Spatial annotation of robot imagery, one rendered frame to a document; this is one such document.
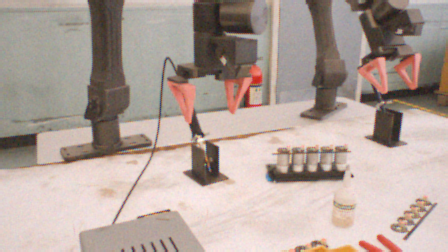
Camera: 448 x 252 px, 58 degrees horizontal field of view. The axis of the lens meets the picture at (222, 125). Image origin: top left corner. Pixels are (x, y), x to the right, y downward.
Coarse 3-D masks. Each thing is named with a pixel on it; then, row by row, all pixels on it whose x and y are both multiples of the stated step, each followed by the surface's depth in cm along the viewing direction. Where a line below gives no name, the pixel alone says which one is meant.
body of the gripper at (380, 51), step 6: (366, 36) 97; (372, 48) 96; (378, 48) 91; (384, 48) 91; (390, 48) 92; (372, 54) 93; (378, 54) 92; (384, 54) 95; (366, 60) 95; (390, 60) 100
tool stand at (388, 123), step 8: (384, 104) 99; (376, 112) 99; (384, 112) 96; (392, 112) 98; (400, 112) 96; (376, 120) 99; (384, 120) 97; (392, 120) 95; (400, 120) 96; (376, 128) 99; (384, 128) 97; (392, 128) 99; (400, 128) 97; (368, 136) 101; (376, 136) 100; (384, 136) 97; (392, 136) 99; (384, 144) 96; (392, 144) 96; (400, 144) 96
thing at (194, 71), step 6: (204, 36) 68; (210, 36) 68; (180, 66) 70; (186, 66) 69; (192, 66) 69; (180, 72) 71; (192, 72) 67; (198, 72) 67; (204, 72) 68; (210, 72) 69; (216, 72) 70
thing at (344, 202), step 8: (344, 176) 61; (344, 184) 62; (336, 192) 62; (344, 192) 61; (352, 192) 61; (336, 200) 62; (344, 200) 61; (352, 200) 61; (336, 208) 62; (344, 208) 61; (352, 208) 62; (336, 216) 63; (344, 216) 62; (352, 216) 62; (336, 224) 63; (344, 224) 62; (352, 224) 63
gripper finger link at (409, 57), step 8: (400, 48) 93; (408, 48) 94; (392, 56) 94; (400, 56) 94; (408, 56) 95; (416, 56) 95; (400, 64) 98; (408, 64) 97; (416, 64) 95; (400, 72) 99; (416, 72) 95; (408, 80) 97; (416, 80) 95
